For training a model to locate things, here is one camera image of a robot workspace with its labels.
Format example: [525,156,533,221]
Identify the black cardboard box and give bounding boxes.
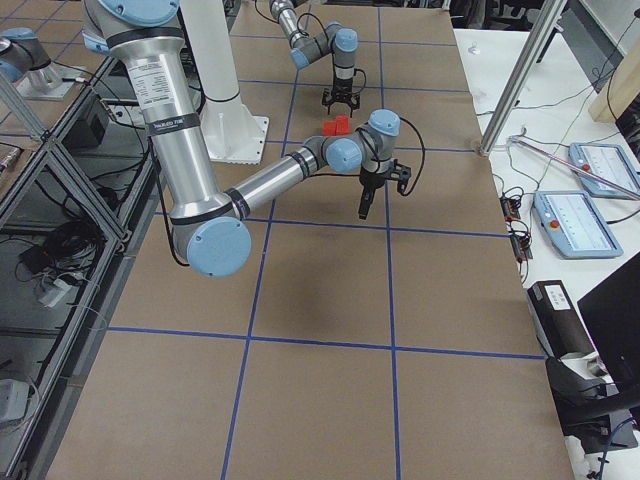
[527,280,597,360]

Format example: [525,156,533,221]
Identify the aluminium frame post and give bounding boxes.
[478,0,567,157]

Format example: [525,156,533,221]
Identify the far blue teach pendant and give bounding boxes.
[569,143,639,200]

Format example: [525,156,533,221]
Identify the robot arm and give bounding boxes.
[84,1,411,278]
[269,0,360,115]

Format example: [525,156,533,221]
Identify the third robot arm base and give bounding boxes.
[1,27,74,101]

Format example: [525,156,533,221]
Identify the red block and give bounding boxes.
[334,115,351,136]
[322,120,337,136]

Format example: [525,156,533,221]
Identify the black monitor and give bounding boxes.
[578,255,639,389]

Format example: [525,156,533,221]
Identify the blue teach pendant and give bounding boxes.
[569,143,639,200]
[533,190,624,259]

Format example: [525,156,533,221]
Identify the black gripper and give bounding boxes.
[358,168,386,220]
[321,77,360,117]

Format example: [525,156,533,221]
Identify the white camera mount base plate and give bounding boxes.
[202,114,269,165]

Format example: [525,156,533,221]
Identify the near blue teach pendant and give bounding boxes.
[533,190,624,259]

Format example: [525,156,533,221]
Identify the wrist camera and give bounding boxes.
[391,159,412,196]

